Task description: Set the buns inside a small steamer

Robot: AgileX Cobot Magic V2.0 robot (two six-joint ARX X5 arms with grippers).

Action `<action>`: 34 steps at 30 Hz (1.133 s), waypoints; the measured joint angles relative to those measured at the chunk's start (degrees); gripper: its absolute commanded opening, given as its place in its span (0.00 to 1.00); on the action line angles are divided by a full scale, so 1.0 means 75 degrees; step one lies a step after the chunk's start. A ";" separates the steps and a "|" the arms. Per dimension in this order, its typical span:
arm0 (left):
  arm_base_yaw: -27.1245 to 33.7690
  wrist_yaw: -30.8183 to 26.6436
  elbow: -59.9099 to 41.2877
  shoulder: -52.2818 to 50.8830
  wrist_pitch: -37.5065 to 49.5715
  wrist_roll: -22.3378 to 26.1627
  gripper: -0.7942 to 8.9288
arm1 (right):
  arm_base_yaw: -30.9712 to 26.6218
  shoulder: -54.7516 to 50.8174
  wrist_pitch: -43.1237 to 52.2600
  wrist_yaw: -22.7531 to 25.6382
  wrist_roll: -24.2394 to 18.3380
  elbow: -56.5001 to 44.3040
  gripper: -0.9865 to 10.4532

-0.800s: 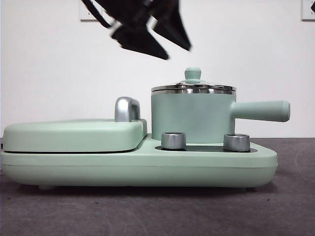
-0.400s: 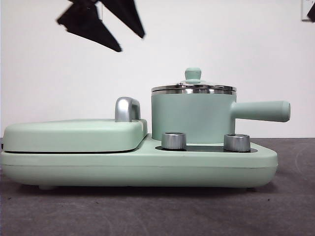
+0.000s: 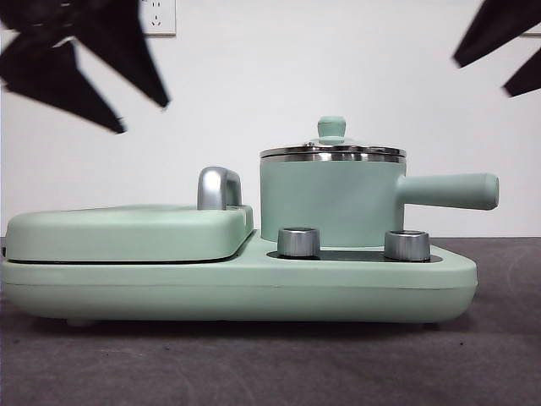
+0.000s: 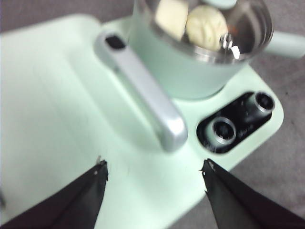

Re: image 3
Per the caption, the glass pot lid green knob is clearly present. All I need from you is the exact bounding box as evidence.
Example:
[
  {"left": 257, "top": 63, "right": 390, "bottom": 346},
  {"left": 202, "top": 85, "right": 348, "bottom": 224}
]
[{"left": 259, "top": 116, "right": 402, "bottom": 156}]

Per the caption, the mint green griddle lid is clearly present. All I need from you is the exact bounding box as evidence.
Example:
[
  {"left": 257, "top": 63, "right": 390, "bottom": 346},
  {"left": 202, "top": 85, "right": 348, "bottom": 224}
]
[{"left": 4, "top": 203, "right": 254, "bottom": 264}]

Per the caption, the silver control knob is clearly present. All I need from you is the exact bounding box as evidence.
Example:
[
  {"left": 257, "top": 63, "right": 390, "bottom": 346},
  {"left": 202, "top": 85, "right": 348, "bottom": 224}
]
[
  {"left": 276, "top": 227, "right": 321, "bottom": 258},
  {"left": 383, "top": 229, "right": 431, "bottom": 261}
]

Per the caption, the mint green breakfast machine base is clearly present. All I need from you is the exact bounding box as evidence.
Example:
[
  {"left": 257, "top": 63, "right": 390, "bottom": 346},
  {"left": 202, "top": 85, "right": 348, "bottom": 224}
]
[{"left": 0, "top": 228, "right": 478, "bottom": 329}]

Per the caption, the white wall socket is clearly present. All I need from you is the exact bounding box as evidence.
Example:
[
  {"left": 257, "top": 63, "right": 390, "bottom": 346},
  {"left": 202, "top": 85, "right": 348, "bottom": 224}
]
[{"left": 141, "top": 0, "right": 177, "bottom": 36}]

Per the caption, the silver griddle lid handle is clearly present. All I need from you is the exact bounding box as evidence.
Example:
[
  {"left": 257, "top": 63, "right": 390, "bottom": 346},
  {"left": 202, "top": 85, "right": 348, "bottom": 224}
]
[{"left": 196, "top": 166, "right": 243, "bottom": 211}]

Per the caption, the mint green pot with handle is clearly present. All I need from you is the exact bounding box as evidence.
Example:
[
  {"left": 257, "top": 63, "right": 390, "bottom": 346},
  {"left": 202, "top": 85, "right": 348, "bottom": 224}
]
[{"left": 259, "top": 152, "right": 500, "bottom": 250}]

